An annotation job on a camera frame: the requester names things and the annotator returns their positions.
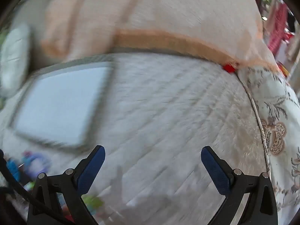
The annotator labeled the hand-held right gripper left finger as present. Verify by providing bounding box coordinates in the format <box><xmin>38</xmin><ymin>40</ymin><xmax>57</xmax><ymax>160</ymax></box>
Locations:
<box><xmin>27</xmin><ymin>145</ymin><xmax>106</xmax><ymax>225</ymax></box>

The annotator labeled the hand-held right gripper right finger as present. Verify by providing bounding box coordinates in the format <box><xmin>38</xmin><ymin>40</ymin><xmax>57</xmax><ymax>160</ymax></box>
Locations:
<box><xmin>201</xmin><ymin>146</ymin><xmax>278</xmax><ymax>225</ymax></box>

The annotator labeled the purple beaded bracelet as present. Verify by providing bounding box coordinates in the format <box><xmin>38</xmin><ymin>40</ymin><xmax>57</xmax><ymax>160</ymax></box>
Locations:
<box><xmin>22</xmin><ymin>152</ymin><xmax>51</xmax><ymax>179</ymax></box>

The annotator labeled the striped rectangular tray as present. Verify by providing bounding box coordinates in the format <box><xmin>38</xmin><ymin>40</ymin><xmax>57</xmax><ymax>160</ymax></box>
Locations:
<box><xmin>9</xmin><ymin>54</ymin><xmax>115</xmax><ymax>149</ymax></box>

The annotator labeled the blue beaded bracelet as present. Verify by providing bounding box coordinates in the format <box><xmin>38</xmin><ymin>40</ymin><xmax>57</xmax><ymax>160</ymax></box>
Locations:
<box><xmin>6</xmin><ymin>159</ymin><xmax>21</xmax><ymax>181</ymax></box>

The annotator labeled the white quilted bedspread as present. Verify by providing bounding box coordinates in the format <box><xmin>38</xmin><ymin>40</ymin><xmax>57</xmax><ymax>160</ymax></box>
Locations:
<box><xmin>0</xmin><ymin>52</ymin><xmax>272</xmax><ymax>225</ymax></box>

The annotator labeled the floral printed bed sheet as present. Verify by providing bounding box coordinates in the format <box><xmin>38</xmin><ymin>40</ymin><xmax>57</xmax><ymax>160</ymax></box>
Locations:
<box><xmin>237</xmin><ymin>66</ymin><xmax>300</xmax><ymax>225</ymax></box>

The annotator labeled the small red tag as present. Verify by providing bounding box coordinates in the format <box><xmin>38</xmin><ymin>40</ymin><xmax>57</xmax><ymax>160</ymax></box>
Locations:
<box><xmin>222</xmin><ymin>62</ymin><xmax>238</xmax><ymax>73</ymax></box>

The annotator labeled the white fringed pillow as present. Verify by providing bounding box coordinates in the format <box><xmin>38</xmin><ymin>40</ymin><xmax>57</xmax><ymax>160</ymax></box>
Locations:
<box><xmin>0</xmin><ymin>25</ymin><xmax>31</xmax><ymax>99</ymax></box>

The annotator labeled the red patterned cloth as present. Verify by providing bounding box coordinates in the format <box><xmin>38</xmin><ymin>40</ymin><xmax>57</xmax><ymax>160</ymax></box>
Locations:
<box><xmin>267</xmin><ymin>3</ymin><xmax>293</xmax><ymax>52</ymax></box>

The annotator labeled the peach fringed blanket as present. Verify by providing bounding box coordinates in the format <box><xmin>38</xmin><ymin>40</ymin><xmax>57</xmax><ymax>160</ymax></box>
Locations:
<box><xmin>41</xmin><ymin>0</ymin><xmax>282</xmax><ymax>73</ymax></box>

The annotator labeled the black cable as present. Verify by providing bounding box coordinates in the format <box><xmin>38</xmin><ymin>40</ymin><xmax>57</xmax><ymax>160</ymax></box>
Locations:
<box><xmin>0</xmin><ymin>149</ymin><xmax>71</xmax><ymax>225</ymax></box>

